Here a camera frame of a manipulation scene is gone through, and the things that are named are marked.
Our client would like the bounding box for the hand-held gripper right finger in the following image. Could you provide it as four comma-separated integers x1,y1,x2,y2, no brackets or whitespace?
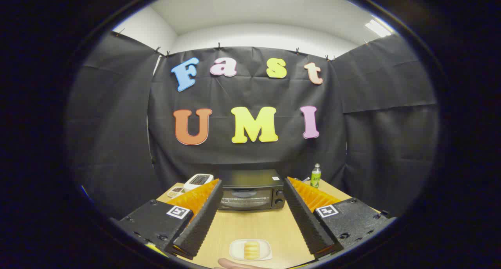
283,177,396,260

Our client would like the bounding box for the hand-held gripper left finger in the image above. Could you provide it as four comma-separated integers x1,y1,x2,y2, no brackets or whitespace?
117,178,224,260

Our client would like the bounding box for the yellow bread roll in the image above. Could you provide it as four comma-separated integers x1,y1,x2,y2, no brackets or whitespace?
243,241,260,260

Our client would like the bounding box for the black toaster oven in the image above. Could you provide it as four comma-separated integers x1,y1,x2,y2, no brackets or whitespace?
218,169,286,211

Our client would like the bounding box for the white pop-up toaster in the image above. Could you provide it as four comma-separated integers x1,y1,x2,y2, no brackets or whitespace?
183,174,214,192

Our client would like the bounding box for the white square plate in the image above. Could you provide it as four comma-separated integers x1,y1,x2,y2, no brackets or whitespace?
229,239,273,261

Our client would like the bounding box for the green drink bottle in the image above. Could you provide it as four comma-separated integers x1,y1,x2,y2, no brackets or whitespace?
310,163,322,189

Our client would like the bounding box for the black backdrop cloth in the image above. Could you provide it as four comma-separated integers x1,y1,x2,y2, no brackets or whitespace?
65,30,441,222

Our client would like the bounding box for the ceiling light panel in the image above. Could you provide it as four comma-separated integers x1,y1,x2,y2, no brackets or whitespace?
365,18,393,38

